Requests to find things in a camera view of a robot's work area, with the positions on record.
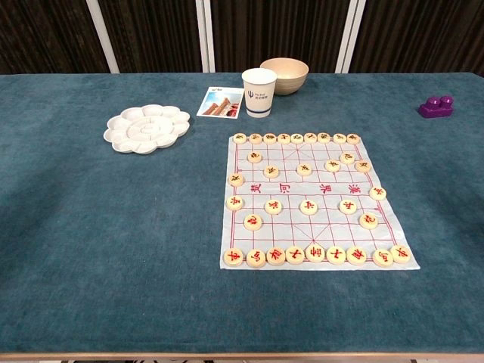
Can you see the Chinese chess board sheet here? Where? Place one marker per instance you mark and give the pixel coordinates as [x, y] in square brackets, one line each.
[291, 227]

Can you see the purple toy building block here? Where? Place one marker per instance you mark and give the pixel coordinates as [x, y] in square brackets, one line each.
[435, 109]

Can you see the wooden chess piece red character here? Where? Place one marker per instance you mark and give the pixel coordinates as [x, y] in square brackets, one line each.
[348, 206]
[252, 222]
[273, 206]
[336, 255]
[368, 221]
[401, 254]
[234, 203]
[315, 252]
[377, 193]
[256, 259]
[308, 206]
[356, 256]
[233, 257]
[295, 255]
[276, 255]
[383, 257]

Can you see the wooden chess piece dark character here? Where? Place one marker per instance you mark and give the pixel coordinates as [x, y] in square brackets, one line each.
[284, 138]
[270, 138]
[239, 138]
[297, 138]
[255, 138]
[304, 169]
[323, 137]
[332, 165]
[255, 156]
[339, 138]
[235, 179]
[347, 158]
[271, 171]
[310, 137]
[362, 166]
[352, 138]

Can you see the teal velvet tablecloth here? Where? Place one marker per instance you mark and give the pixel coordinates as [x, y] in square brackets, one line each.
[113, 227]

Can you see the beige bowl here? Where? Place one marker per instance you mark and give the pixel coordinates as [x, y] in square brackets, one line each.
[291, 85]

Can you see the white partition frame post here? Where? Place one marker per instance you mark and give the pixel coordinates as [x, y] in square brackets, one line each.
[350, 34]
[103, 34]
[205, 34]

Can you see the photo postcard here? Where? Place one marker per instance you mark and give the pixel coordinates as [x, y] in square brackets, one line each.
[219, 104]

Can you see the white paper cup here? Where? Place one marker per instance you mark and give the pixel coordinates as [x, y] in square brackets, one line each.
[259, 94]

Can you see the dark slatted partition panel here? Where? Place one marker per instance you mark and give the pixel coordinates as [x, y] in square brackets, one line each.
[45, 34]
[151, 34]
[276, 30]
[423, 34]

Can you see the white flower paint palette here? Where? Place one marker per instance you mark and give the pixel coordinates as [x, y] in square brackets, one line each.
[145, 128]

